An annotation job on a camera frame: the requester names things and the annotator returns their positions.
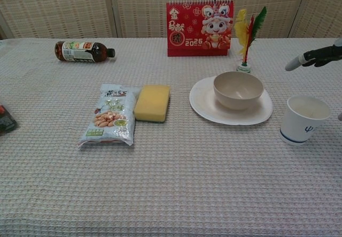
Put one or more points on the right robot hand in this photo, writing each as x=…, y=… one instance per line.
x=324, y=53

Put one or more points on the white paper cup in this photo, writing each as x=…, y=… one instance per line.
x=299, y=126

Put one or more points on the beige bowl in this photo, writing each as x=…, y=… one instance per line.
x=237, y=90

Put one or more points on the white paper plate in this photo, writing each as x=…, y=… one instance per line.
x=205, y=106

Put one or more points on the feather shuttlecock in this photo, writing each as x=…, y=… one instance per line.
x=247, y=33

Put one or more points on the red 2026 desk calendar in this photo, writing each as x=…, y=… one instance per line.
x=199, y=28

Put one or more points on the yellow sponge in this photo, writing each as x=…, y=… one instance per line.
x=152, y=102

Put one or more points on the beige woven tablecloth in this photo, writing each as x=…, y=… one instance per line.
x=160, y=183

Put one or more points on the peanut snack bag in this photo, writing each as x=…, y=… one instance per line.
x=110, y=116

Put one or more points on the dark sauce bottle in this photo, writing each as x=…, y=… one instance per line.
x=80, y=51

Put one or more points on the woven folding screen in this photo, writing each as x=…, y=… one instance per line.
x=80, y=7

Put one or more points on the dark red snack packet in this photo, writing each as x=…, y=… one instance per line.
x=6, y=120

